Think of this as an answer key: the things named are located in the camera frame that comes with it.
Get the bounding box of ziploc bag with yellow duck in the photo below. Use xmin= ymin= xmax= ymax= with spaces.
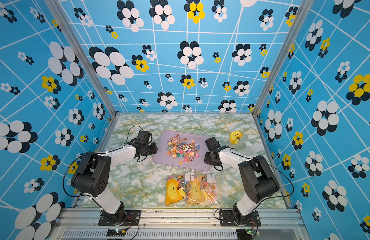
xmin=230 ymin=131 xmax=253 ymax=150

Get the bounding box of pile of colourful candies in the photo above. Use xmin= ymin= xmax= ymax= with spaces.
xmin=166 ymin=134 xmax=200 ymax=165

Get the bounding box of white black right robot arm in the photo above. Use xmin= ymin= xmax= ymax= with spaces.
xmin=204 ymin=137 xmax=280 ymax=226

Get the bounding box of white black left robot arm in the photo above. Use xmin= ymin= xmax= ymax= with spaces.
xmin=71 ymin=130 xmax=158 ymax=226

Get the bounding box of ziploc bag of candies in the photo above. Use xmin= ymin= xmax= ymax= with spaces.
xmin=165 ymin=170 xmax=222 ymax=207

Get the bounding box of lilac plastic tray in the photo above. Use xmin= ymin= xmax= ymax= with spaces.
xmin=152 ymin=131 xmax=212 ymax=172

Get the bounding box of right green circuit board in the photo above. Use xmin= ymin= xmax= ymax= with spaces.
xmin=237 ymin=229 xmax=257 ymax=240

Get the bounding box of green circuit board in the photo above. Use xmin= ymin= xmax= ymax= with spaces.
xmin=106 ymin=229 xmax=126 ymax=238
xmin=237 ymin=229 xmax=257 ymax=240

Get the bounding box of left green circuit board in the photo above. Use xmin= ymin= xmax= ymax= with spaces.
xmin=106 ymin=229 xmax=126 ymax=238

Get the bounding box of aluminium corner post left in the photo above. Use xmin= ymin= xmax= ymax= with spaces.
xmin=45 ymin=0 xmax=118 ymax=118

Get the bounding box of aluminium corner post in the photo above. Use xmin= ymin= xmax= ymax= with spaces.
xmin=45 ymin=0 xmax=118 ymax=118
xmin=253 ymin=0 xmax=314 ymax=117

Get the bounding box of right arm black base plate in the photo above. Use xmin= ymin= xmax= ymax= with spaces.
xmin=217 ymin=210 xmax=262 ymax=228

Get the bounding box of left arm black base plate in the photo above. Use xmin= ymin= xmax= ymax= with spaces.
xmin=98 ymin=210 xmax=142 ymax=227

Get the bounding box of aluminium front rail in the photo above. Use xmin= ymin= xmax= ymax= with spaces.
xmin=50 ymin=208 xmax=310 ymax=240

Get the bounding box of aluminium corner post right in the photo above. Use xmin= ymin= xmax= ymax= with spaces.
xmin=253 ymin=0 xmax=314 ymax=117

